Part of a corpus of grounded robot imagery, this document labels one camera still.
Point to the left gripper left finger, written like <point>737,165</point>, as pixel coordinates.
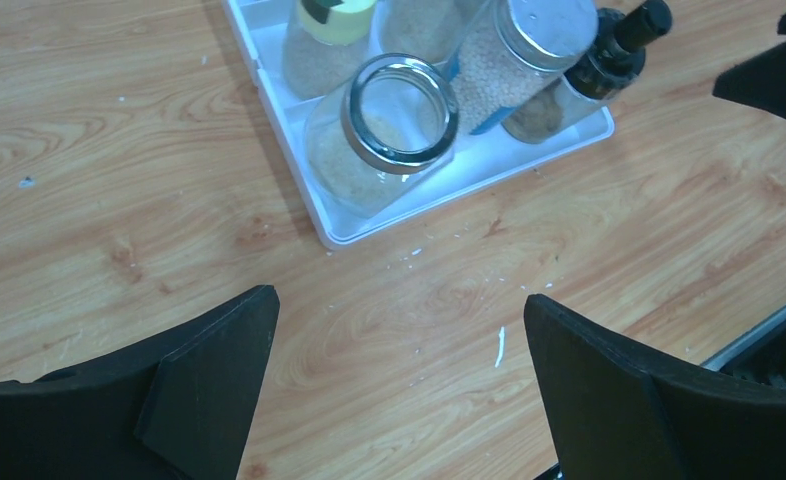
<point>176,405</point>

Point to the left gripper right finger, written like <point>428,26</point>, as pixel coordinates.
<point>664,411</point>

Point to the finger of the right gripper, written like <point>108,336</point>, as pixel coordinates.
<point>759,82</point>

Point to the black cap grinder bottle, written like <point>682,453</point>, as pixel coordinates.
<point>614,61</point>

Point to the silver lid peppercorn bottle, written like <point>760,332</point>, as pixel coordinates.
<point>511,51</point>

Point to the white divided tray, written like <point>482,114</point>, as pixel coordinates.
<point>259,28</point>

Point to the round glass jar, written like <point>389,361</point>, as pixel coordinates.
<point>380,133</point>

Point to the silver lid shaker jar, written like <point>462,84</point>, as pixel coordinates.
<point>428,29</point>

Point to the yellow lid spice bottle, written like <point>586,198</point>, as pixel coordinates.
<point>325,42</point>

